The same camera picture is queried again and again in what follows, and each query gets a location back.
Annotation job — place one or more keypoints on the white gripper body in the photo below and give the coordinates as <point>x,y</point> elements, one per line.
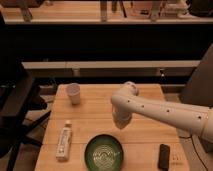
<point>121,123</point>

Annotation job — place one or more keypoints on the green ceramic bowl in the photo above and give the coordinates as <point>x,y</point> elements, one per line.
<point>104,153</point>

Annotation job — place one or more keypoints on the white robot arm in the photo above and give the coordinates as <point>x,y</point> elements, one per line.
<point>194,119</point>

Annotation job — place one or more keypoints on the white paper cup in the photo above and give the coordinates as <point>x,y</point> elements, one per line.
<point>73,92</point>

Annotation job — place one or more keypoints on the black remote control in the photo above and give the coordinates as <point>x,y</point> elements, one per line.
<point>164,156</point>

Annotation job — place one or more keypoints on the white plastic bottle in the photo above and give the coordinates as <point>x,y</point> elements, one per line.
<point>64,141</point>

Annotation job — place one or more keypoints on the black office chair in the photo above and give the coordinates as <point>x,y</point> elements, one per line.
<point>19,93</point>

